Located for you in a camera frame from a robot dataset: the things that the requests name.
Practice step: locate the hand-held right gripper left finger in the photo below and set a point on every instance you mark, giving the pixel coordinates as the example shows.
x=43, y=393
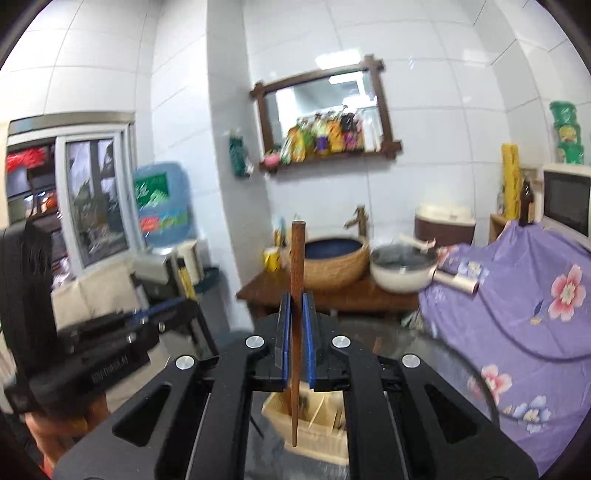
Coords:
x=287, y=332

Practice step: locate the green hanging ornament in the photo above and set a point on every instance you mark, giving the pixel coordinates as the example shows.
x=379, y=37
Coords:
x=239, y=157

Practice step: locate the wooden counter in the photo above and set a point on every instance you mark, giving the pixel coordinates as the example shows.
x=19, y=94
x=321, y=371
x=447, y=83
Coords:
x=351, y=299

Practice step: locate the brown wooden chopstick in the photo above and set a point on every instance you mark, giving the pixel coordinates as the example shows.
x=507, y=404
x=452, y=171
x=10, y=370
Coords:
x=298, y=258

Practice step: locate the brown and white rice cooker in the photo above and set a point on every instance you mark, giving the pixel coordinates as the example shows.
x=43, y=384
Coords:
x=445, y=226

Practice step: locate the yellow cup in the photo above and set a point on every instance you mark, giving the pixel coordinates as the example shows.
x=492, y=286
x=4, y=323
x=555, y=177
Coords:
x=272, y=259

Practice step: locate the beige cloth cover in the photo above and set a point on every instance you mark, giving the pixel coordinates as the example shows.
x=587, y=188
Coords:
x=92, y=295

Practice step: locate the wooden framed mirror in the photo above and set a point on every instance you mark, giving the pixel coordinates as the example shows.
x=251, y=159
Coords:
x=318, y=92

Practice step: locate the white paper roll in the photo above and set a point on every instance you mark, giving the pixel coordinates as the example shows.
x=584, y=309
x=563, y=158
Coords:
x=189, y=258

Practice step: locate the beige perforated utensil holder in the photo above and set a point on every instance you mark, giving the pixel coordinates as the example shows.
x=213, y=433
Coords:
x=314, y=438

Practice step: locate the person's left hand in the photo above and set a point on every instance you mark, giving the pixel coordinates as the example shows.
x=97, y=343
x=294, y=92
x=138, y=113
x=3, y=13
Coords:
x=60, y=429

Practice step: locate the white microwave oven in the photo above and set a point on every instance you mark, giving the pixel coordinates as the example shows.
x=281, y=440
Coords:
x=565, y=198

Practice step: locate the white lint roller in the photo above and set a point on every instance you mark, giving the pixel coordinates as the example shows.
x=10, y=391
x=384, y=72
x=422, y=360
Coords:
x=455, y=279

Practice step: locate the bronze faucet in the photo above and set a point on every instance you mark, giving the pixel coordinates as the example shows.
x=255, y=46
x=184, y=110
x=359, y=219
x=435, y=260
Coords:
x=358, y=221

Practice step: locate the white pan with glass lid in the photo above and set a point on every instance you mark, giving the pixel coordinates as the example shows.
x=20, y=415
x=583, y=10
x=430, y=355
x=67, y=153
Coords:
x=401, y=274

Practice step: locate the yellow roll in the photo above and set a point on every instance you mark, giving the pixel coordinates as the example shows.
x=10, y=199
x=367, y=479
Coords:
x=511, y=180

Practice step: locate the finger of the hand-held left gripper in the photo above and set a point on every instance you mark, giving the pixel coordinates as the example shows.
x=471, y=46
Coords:
x=157, y=308
x=180, y=316

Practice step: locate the window with metal frame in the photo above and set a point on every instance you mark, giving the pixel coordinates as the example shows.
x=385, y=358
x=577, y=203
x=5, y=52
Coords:
x=92, y=198

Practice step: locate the teal tray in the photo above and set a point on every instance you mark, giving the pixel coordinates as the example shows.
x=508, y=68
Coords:
x=210, y=279

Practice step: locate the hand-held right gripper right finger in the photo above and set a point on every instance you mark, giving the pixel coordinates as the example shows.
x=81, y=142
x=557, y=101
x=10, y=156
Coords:
x=308, y=337

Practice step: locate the stack of green containers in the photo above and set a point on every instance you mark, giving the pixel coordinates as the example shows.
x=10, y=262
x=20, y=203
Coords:
x=570, y=134

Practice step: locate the brown glass bottle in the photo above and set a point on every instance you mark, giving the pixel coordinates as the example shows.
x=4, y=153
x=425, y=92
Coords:
x=526, y=203

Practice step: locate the woven basin with blue bowl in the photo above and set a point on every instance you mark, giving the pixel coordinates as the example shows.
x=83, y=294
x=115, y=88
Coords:
x=332, y=263

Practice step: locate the purple floral cloth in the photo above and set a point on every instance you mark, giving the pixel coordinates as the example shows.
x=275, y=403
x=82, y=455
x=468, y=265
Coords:
x=531, y=332

